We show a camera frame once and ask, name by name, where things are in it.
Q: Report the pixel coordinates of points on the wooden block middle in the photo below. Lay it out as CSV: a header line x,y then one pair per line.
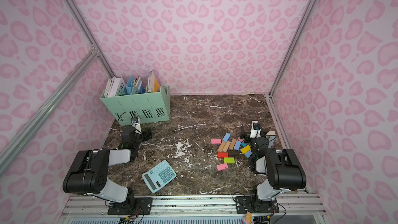
x,y
226,146

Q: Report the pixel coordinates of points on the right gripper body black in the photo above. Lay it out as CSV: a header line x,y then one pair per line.
x,y
245,134

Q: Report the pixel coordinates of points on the aluminium front rail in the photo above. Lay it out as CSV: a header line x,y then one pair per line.
x,y
299,208

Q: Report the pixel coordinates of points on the wooden block right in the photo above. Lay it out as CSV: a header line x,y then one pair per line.
x,y
232,145

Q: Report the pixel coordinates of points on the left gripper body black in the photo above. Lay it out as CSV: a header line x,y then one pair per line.
x,y
145,134

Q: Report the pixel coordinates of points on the pink block near front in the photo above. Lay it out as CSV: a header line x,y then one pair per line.
x,y
222,167

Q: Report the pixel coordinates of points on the wooden and blue arch blocks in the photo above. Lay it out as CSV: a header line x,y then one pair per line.
x,y
271,136

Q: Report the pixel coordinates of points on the teal calculator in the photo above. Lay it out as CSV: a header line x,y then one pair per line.
x,y
159,176

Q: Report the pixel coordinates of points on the light blue block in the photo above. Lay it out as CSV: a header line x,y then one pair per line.
x,y
226,137

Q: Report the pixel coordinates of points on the wooden block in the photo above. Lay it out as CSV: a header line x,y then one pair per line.
x,y
221,147
226,146
232,145

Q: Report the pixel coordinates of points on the mint green file organizer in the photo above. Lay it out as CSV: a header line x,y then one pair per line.
x,y
147,107

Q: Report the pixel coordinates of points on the pink block top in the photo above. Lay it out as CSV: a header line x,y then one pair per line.
x,y
216,141

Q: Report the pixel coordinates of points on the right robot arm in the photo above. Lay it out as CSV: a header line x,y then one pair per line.
x,y
282,168

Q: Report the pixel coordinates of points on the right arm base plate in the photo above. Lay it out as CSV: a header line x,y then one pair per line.
x,y
246,204

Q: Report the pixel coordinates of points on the red block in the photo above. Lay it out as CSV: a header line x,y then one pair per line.
x,y
222,155

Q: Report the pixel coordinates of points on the wooden block left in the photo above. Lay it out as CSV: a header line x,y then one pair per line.
x,y
221,147

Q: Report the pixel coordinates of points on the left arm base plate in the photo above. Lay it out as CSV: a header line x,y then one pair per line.
x,y
140,205

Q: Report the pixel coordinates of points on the pink block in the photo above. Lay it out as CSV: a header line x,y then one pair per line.
x,y
222,167
216,141

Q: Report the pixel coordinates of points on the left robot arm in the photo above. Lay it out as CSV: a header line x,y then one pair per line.
x,y
88,173

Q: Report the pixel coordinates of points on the green block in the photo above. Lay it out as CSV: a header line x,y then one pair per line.
x,y
229,160

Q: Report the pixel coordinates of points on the papers in organizer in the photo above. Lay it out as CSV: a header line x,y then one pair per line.
x,y
117,86

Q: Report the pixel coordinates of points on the yellow block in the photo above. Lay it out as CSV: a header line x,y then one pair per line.
x,y
245,149

